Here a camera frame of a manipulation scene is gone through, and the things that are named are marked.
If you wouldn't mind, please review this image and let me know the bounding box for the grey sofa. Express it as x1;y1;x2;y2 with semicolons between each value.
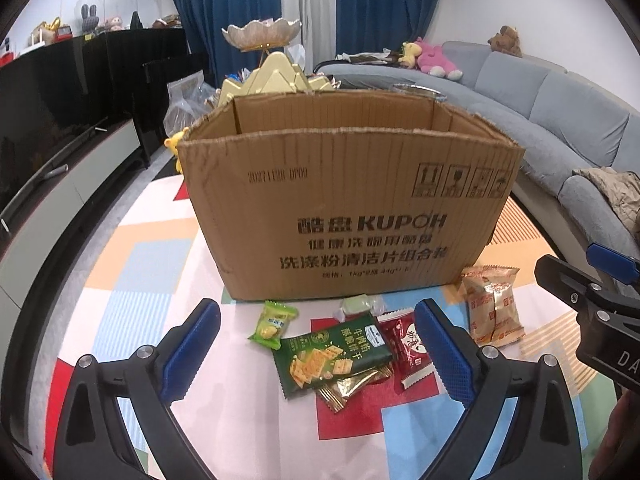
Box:
312;41;640;301

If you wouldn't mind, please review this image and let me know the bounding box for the small yellow toy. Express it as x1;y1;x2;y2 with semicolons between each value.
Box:
164;127;191;175

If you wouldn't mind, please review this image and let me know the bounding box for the pink plush toy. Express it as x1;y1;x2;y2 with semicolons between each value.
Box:
415;36;463;81

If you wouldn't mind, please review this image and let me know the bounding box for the black glossy cabinet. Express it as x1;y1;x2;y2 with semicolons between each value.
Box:
82;27;211;168

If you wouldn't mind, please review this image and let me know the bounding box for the blue curtain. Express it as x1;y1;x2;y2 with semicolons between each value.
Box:
165;0;293;81
336;0;448;58

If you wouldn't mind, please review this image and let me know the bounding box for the black TV cabinet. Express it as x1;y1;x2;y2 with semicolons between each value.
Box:
0;35;108;211

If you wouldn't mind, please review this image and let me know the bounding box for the beige jacket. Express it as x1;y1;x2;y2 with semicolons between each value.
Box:
572;166;640;241

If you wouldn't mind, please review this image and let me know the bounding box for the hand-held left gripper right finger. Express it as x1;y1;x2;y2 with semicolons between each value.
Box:
414;298;583;480

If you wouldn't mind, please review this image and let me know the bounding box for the clear plastic bag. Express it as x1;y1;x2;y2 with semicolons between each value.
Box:
164;72;221;138

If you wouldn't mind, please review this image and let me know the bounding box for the lotus-shaped dish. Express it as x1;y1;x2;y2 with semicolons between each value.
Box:
221;17;302;53

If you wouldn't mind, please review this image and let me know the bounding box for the grey television stand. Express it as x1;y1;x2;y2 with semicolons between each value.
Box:
0;117;138;331

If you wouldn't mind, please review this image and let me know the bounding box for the brown plush toy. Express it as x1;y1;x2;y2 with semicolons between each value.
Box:
487;25;523;58

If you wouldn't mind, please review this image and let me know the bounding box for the person's right forearm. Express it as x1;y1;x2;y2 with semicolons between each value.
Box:
592;390;640;480

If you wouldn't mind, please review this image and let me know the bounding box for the tan snack packet red print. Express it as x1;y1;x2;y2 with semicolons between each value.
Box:
460;266;526;347

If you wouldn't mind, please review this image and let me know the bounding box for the brown cardboard box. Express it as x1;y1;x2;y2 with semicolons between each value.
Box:
178;87;526;303

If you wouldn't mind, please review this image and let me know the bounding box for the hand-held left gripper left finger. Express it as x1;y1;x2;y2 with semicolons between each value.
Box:
52;298;222;480

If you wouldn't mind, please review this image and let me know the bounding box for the colourful patchwork tablecloth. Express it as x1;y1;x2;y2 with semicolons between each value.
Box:
42;157;621;480

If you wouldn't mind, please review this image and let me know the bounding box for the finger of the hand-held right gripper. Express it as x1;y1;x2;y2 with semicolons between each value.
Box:
586;242;640;286
534;255;608;321

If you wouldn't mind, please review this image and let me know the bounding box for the white sheer curtain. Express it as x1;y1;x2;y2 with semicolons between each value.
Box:
285;0;341;68

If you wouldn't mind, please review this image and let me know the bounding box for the gold ornament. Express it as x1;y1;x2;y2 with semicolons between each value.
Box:
32;17;66;43

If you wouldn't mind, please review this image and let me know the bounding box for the dark green cracker packet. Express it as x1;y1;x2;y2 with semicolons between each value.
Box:
271;312;393;400

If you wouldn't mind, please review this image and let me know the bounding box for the dark and white clutter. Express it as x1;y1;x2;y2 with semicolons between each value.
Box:
335;47;401;66

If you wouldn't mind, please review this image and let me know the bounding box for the light green candy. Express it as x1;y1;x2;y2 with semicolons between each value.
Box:
334;295;386;322

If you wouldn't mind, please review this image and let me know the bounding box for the gold brown snack packet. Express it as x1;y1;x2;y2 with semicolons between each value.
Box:
315;364;393;413

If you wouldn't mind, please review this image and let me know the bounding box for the small yellow-green snack packet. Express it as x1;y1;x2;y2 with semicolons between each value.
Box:
248;300;300;348

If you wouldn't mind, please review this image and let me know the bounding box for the yellow plush toy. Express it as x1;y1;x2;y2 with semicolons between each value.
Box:
398;41;421;68

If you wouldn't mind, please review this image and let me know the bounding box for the gold tiered stand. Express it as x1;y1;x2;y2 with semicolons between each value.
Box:
220;52;336;98

